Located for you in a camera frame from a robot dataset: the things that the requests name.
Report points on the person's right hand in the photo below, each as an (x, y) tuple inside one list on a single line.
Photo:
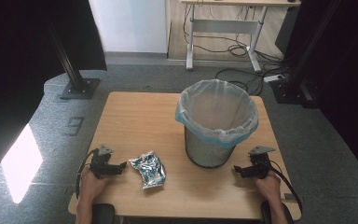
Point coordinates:
[(268, 188)]

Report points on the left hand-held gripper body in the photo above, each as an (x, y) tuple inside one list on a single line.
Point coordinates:
[(100, 161)]

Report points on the silver snack packet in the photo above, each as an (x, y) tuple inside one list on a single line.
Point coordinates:
[(148, 170)]

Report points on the white desk frame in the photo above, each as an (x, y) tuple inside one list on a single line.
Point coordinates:
[(223, 26)]

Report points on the white wall panel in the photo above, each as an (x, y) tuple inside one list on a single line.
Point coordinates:
[(129, 25)]

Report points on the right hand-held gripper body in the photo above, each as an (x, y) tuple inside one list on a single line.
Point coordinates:
[(258, 166)]

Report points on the white power strip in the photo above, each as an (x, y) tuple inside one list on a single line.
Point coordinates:
[(273, 78)]

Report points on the metal mesh trash can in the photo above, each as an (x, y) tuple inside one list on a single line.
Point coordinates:
[(206, 151)]

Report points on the black curtain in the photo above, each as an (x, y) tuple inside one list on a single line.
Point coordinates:
[(348, 77), (18, 62)]

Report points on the translucent blue bin liner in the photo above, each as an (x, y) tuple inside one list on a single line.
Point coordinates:
[(217, 110)]

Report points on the person's left hand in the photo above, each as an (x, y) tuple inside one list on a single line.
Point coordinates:
[(91, 186)]

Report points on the black metal stand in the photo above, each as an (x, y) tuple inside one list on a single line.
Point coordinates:
[(295, 81), (74, 77)]

